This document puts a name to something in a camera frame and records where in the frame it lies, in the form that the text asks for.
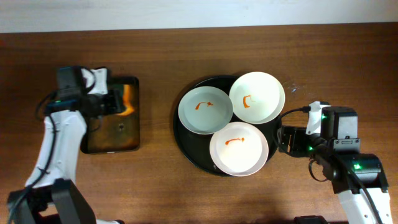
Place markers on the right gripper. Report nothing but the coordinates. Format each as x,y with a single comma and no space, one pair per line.
289,140

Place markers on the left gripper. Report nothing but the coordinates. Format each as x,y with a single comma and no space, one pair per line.
115,101

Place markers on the green and orange sponge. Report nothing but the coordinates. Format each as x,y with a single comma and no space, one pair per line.
127,96

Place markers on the white plate bottom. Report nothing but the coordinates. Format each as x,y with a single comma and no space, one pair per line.
239,149

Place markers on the white plate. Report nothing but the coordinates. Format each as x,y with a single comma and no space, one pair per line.
239,149
257,97

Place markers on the grey-white plate with sauce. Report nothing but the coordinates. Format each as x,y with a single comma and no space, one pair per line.
205,110

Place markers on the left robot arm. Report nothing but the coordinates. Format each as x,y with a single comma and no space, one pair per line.
50,194

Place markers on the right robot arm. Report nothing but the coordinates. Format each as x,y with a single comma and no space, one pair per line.
331,141

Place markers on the black rectangular tray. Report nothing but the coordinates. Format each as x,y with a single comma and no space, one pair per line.
113,133

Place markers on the black round tray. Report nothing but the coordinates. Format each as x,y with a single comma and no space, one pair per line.
196,147

